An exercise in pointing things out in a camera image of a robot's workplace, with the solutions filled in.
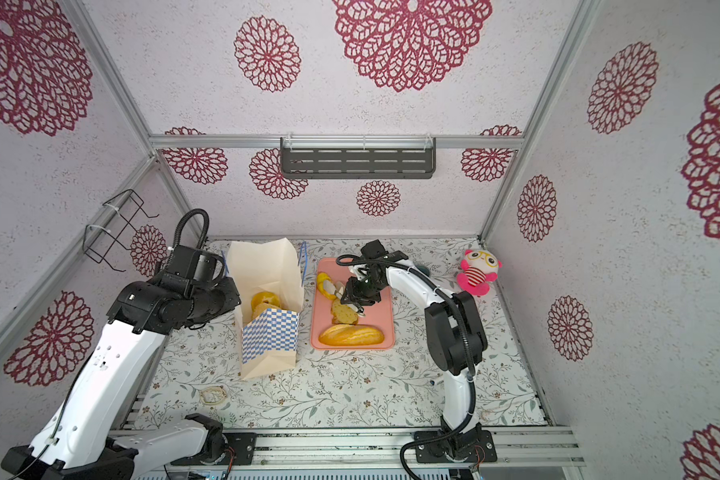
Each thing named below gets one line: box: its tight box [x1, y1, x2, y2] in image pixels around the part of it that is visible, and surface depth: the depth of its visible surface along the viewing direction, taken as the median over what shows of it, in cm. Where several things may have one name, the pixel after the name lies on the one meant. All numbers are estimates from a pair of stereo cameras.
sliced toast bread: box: [331, 298, 359, 325], surface depth 98 cm
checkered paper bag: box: [227, 238, 304, 380], surface depth 81 cm
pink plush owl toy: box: [456, 249, 503, 296], surface depth 105 cm
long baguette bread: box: [318, 324, 385, 346], surface depth 92 cm
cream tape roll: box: [199, 385, 227, 405], surface depth 84 cm
